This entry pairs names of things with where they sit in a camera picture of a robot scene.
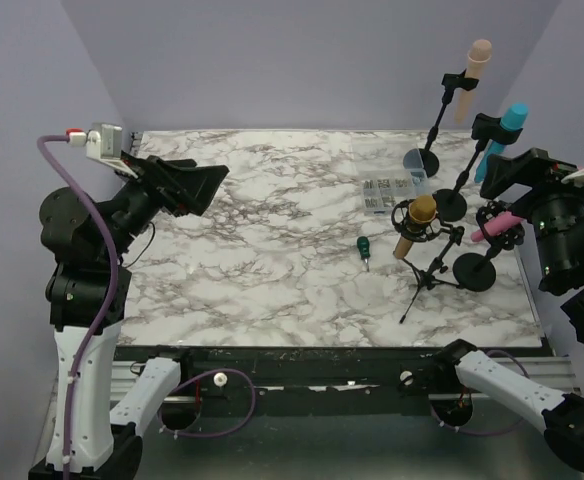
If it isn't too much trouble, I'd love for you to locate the black tripod shock mount stand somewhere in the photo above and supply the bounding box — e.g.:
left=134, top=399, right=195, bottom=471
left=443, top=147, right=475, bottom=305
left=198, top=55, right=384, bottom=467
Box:
left=394, top=213, right=465, bottom=324

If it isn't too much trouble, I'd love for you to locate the black stand holding beige microphone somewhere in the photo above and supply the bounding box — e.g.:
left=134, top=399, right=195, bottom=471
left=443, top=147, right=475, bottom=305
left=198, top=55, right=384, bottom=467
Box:
left=403, top=70, right=479, bottom=178

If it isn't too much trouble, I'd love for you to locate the clear plastic screw box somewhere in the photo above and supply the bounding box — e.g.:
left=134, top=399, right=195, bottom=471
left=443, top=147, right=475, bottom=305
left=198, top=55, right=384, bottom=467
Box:
left=351, top=131, right=431, bottom=215

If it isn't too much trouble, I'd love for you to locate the green handled screwdriver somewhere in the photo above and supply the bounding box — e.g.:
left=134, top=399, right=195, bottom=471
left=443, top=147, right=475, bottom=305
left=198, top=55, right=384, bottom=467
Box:
left=356, top=236, right=371, bottom=272

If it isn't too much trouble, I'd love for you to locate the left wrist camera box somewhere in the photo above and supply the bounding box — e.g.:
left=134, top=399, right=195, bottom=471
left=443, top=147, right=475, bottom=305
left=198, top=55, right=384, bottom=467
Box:
left=66, top=122, right=137, bottom=178

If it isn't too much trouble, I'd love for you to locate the teal microphone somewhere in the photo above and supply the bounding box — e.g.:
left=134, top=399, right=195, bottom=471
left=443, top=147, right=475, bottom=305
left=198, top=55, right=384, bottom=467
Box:
left=474, top=103, right=529, bottom=184

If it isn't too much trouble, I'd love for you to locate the black front mounting rail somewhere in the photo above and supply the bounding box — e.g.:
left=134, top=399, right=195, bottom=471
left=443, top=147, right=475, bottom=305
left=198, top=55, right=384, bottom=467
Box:
left=110, top=346, right=564, bottom=427

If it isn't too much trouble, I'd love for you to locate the beige microphone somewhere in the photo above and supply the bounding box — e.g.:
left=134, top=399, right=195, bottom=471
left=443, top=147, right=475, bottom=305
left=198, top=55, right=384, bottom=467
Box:
left=454, top=39, right=492, bottom=125

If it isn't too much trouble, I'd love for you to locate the black stand holding teal microphone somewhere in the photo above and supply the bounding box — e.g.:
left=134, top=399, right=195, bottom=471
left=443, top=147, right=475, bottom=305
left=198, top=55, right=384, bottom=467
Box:
left=433, top=113, right=501, bottom=223

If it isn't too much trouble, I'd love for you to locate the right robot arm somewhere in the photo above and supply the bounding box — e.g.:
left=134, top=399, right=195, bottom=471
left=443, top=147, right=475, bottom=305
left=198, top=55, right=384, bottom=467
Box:
left=431, top=148, right=584, bottom=473

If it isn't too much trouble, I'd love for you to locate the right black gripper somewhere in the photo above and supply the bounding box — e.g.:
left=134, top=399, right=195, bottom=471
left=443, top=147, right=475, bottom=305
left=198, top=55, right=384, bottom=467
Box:
left=480, top=143, right=584, bottom=282

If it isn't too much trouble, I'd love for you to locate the pink microphone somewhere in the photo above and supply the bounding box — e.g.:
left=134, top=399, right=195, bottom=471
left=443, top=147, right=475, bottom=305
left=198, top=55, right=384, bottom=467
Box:
left=470, top=211, right=524, bottom=243

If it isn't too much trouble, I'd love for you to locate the gold microphone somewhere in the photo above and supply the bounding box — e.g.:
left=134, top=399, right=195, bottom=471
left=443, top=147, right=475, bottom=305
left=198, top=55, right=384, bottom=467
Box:
left=391, top=195, right=437, bottom=260

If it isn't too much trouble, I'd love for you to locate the black round-base shock mount stand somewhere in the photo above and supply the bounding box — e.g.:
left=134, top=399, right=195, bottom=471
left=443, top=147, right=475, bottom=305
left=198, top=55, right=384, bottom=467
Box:
left=453, top=200, right=525, bottom=292

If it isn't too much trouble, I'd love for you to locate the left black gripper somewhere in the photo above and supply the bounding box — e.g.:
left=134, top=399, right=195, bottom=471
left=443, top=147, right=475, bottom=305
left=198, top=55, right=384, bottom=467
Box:
left=97, top=149, right=227, bottom=264

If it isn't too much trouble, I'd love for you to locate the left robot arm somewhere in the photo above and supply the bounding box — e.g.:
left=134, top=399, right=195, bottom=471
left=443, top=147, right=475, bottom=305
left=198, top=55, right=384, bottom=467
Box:
left=28, top=154, right=229, bottom=479

